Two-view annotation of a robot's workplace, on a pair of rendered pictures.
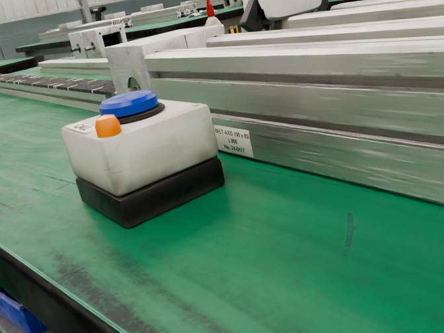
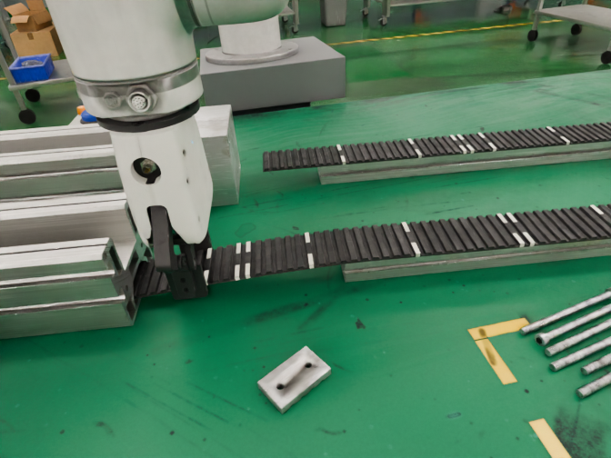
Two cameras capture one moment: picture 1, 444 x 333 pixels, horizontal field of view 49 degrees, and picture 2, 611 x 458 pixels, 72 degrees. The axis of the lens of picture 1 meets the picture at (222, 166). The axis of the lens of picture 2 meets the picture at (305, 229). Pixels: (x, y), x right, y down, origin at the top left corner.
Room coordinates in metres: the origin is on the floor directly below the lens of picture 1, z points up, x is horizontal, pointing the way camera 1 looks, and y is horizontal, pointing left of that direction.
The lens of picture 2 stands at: (0.91, -0.34, 1.07)
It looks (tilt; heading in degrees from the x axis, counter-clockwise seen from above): 37 degrees down; 119
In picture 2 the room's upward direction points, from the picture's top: 3 degrees counter-clockwise
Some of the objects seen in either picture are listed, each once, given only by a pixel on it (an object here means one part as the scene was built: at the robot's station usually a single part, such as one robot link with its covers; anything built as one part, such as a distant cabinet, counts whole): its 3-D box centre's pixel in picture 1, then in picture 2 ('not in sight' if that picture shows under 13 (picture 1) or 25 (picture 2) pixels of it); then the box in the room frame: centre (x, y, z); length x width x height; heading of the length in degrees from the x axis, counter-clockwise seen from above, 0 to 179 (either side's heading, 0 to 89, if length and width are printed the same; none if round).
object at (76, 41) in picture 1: (87, 45); not in sight; (1.61, 0.34, 0.83); 0.11 x 0.10 x 0.10; 123
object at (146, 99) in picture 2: not in sight; (142, 86); (0.66, -0.12, 0.98); 0.09 x 0.08 x 0.03; 123
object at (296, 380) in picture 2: not in sight; (295, 377); (0.80, -0.18, 0.78); 0.05 x 0.03 x 0.01; 68
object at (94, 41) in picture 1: (102, 45); not in sight; (1.50, 0.27, 0.83); 0.11 x 0.10 x 0.10; 124
